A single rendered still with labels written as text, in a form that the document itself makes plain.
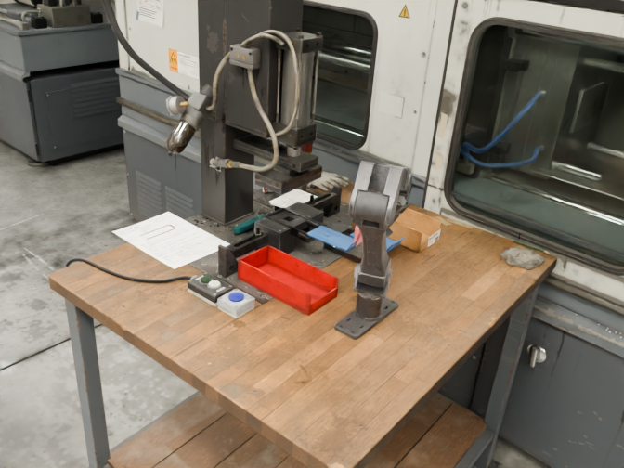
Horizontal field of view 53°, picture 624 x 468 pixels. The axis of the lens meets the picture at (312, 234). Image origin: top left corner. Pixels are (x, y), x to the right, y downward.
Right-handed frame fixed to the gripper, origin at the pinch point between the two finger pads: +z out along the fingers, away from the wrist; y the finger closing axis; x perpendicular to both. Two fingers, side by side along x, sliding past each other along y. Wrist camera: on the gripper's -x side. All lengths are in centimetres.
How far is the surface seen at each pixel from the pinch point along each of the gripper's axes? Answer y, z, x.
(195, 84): 125, 69, -76
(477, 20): 28, -47, -56
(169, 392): 19, 127, -1
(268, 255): 14.3, 17.2, 11.7
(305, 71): 40.1, -25.8, -0.1
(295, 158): 28.9, -4.0, -0.3
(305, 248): 11.4, 18.4, -3.0
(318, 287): -2.7, 10.0, 12.3
